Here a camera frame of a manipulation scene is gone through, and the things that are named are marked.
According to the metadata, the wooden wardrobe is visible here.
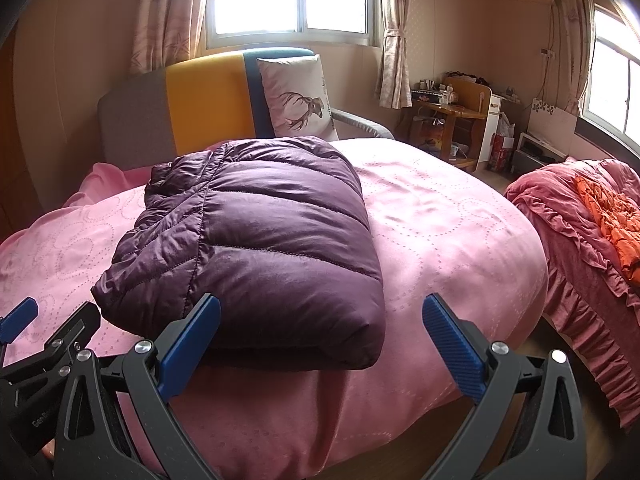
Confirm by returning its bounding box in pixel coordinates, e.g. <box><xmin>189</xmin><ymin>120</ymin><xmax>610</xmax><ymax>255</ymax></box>
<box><xmin>0</xmin><ymin>45</ymin><xmax>32</xmax><ymax>241</ymax></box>

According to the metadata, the pink patterned curtain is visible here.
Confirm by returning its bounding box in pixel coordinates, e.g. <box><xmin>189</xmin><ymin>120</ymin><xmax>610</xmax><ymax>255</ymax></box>
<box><xmin>129</xmin><ymin>0</ymin><xmax>213</xmax><ymax>76</ymax></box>
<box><xmin>550</xmin><ymin>0</ymin><xmax>596</xmax><ymax>116</ymax></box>
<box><xmin>375</xmin><ymin>0</ymin><xmax>413</xmax><ymax>110</ymax></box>

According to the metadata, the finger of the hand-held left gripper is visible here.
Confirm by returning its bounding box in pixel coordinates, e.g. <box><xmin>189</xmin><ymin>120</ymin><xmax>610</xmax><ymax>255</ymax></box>
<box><xmin>0</xmin><ymin>296</ymin><xmax>40</xmax><ymax>361</ymax></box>
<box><xmin>0</xmin><ymin>301</ymin><xmax>102</xmax><ymax>401</ymax></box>

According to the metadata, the floral print board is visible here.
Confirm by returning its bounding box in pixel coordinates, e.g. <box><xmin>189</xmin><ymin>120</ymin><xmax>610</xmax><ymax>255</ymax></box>
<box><xmin>530</xmin><ymin>97</ymin><xmax>578</xmax><ymax>147</ymax></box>

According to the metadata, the wall cable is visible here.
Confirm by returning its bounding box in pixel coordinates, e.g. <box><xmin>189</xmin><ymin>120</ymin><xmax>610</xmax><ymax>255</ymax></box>
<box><xmin>546</xmin><ymin>5</ymin><xmax>557</xmax><ymax>107</ymax></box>

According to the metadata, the purple puffer jacket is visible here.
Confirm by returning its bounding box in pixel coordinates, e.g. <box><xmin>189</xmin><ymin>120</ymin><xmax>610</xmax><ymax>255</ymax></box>
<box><xmin>91</xmin><ymin>136</ymin><xmax>386</xmax><ymax>372</ymax></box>

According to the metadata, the grey padded rail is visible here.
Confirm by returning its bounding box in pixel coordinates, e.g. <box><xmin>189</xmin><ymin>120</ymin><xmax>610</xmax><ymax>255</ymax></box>
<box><xmin>330</xmin><ymin>107</ymin><xmax>396</xmax><ymax>141</ymax></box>

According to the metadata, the red ruffled blanket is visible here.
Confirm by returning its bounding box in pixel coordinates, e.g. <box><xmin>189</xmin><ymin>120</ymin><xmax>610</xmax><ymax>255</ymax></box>
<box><xmin>504</xmin><ymin>157</ymin><xmax>640</xmax><ymax>431</ymax></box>

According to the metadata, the side window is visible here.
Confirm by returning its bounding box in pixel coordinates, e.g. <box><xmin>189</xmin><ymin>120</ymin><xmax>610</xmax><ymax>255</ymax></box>
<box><xmin>582</xmin><ymin>5</ymin><xmax>640</xmax><ymax>136</ymax></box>

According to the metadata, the pink bed cover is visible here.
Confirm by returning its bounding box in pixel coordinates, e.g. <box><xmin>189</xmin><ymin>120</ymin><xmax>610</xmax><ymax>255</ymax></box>
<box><xmin>0</xmin><ymin>137</ymin><xmax>548</xmax><ymax>480</ymax></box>

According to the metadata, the white low shelf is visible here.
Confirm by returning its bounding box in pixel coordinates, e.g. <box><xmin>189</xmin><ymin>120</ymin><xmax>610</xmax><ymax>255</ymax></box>
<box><xmin>511</xmin><ymin>132</ymin><xmax>568</xmax><ymax>176</ymax></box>

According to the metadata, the orange cloth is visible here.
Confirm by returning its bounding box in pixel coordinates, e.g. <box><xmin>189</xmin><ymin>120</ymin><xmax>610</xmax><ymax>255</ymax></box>
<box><xmin>575</xmin><ymin>175</ymin><xmax>640</xmax><ymax>286</ymax></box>

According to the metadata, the red bag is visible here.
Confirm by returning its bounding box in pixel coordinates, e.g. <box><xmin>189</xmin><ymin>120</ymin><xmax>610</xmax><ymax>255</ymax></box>
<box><xmin>415</xmin><ymin>117</ymin><xmax>447</xmax><ymax>149</ymax></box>
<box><xmin>487</xmin><ymin>132</ymin><xmax>516</xmax><ymax>175</ymax></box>

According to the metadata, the dark cloth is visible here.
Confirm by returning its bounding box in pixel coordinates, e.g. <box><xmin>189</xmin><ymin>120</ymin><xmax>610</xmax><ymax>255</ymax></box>
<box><xmin>444</xmin><ymin>71</ymin><xmax>493</xmax><ymax>86</ymax></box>

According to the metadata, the grey yellow blue headboard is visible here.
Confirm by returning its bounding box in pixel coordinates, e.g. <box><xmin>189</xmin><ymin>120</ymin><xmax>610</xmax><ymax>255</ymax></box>
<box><xmin>97</xmin><ymin>47</ymin><xmax>323</xmax><ymax>171</ymax></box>

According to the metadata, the white cabinet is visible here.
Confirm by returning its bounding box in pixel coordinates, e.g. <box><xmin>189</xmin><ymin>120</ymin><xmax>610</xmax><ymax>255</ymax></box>
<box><xmin>477</xmin><ymin>94</ymin><xmax>506</xmax><ymax>171</ymax></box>

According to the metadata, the deer print pillow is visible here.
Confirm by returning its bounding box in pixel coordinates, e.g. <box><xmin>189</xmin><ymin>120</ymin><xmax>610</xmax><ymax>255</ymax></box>
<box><xmin>256</xmin><ymin>54</ymin><xmax>341</xmax><ymax>142</ymax></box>

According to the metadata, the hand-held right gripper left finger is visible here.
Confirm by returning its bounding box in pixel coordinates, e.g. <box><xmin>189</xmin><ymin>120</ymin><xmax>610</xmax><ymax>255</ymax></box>
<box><xmin>54</xmin><ymin>292</ymin><xmax>222</xmax><ymax>480</ymax></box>

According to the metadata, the wooden desk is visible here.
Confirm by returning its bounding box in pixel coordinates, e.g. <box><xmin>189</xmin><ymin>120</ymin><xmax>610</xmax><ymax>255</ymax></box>
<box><xmin>400</xmin><ymin>77</ymin><xmax>493</xmax><ymax>173</ymax></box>

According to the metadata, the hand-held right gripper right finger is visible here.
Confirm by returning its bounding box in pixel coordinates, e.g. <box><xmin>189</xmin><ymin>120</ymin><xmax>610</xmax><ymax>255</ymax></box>
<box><xmin>422</xmin><ymin>292</ymin><xmax>589</xmax><ymax>480</ymax></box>

